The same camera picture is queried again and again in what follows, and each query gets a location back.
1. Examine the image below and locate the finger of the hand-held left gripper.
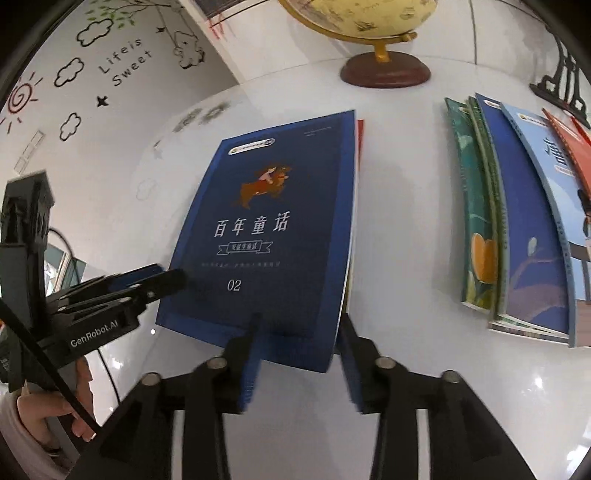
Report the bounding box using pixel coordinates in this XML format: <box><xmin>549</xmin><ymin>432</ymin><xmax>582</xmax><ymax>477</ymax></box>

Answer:
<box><xmin>46</xmin><ymin>264</ymin><xmax>162</xmax><ymax>303</ymax></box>
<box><xmin>58</xmin><ymin>268</ymin><xmax>189</xmax><ymax>320</ymax></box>

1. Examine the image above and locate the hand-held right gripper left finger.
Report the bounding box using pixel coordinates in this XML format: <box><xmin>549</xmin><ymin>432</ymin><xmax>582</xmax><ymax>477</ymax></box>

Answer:
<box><xmin>67</xmin><ymin>314</ymin><xmax>264</xmax><ymax>480</ymax></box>

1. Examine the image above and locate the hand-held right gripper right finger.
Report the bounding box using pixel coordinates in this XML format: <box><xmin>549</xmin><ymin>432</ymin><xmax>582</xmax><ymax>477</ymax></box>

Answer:
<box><xmin>337</xmin><ymin>314</ymin><xmax>537</xmax><ymax>480</ymax></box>

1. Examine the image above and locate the dark blue book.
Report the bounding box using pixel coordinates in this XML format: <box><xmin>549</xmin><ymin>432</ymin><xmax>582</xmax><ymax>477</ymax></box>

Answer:
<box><xmin>155</xmin><ymin>109</ymin><xmax>359</xmax><ymax>374</ymax></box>

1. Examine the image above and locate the person's left hand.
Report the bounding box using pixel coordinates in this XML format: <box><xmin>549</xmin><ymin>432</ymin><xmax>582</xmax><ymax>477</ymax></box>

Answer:
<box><xmin>16</xmin><ymin>357</ymin><xmax>99</xmax><ymax>442</ymax></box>

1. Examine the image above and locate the window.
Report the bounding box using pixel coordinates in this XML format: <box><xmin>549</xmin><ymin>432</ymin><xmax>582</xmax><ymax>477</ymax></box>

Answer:
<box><xmin>44</xmin><ymin>244</ymin><xmax>87</xmax><ymax>297</ymax></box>

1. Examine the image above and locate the navy book with branch print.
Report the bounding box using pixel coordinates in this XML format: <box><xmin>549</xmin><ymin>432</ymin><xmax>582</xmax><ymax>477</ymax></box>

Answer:
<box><xmin>474</xmin><ymin>92</ymin><xmax>571</xmax><ymax>345</ymax></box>

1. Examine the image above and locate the teal book with orange flower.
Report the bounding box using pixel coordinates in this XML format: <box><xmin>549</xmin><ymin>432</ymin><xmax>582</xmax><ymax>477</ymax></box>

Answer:
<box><xmin>444</xmin><ymin>96</ymin><xmax>502</xmax><ymax>315</ymax></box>

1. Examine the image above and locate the light blue book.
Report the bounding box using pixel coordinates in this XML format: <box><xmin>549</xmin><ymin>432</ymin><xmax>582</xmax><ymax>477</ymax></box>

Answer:
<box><xmin>500</xmin><ymin>102</ymin><xmax>591</xmax><ymax>350</ymax></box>

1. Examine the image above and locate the orange red book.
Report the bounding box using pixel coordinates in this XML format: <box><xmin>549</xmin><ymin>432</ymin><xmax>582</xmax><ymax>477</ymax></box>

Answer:
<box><xmin>541</xmin><ymin>107</ymin><xmax>591</xmax><ymax>195</ymax></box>

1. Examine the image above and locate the yellow globe on brown stand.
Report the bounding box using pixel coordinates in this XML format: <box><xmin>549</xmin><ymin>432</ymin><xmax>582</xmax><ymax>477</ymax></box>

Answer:
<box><xmin>277</xmin><ymin>0</ymin><xmax>439</xmax><ymax>88</ymax></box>

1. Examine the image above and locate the black fan stand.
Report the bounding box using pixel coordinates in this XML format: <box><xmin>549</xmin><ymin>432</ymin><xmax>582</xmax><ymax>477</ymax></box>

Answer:
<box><xmin>529</xmin><ymin>28</ymin><xmax>591</xmax><ymax>131</ymax></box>

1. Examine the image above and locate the thick black cable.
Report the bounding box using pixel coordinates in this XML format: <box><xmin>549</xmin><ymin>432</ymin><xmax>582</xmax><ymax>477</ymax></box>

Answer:
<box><xmin>0</xmin><ymin>298</ymin><xmax>99</xmax><ymax>438</ymax></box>

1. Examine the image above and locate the frame wall sticker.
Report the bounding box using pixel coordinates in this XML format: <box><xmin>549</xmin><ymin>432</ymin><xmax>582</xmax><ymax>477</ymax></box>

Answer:
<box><xmin>13</xmin><ymin>128</ymin><xmax>47</xmax><ymax>174</ymax></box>

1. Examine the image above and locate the sun wall sticker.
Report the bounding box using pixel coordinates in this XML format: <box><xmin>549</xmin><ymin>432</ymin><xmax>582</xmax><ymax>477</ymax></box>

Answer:
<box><xmin>0</xmin><ymin>71</ymin><xmax>45</xmax><ymax>136</ymax></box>

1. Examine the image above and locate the text wall sticker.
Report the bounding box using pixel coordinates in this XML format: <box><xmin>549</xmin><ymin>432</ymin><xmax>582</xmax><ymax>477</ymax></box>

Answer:
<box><xmin>96</xmin><ymin>37</ymin><xmax>153</xmax><ymax>89</ymax></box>

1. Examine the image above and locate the bear on swing wall sticker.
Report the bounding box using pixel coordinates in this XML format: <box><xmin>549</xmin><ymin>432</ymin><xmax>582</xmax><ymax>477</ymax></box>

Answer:
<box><xmin>156</xmin><ymin>0</ymin><xmax>207</xmax><ymax>71</ymax></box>

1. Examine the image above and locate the large cloud wall sticker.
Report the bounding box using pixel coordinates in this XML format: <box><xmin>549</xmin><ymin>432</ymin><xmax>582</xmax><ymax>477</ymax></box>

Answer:
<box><xmin>76</xmin><ymin>16</ymin><xmax>116</xmax><ymax>42</ymax></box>

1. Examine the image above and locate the green leaves wall sticker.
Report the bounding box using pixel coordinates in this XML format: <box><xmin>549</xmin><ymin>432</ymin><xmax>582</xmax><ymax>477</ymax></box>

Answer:
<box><xmin>87</xmin><ymin>0</ymin><xmax>182</xmax><ymax>22</ymax></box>

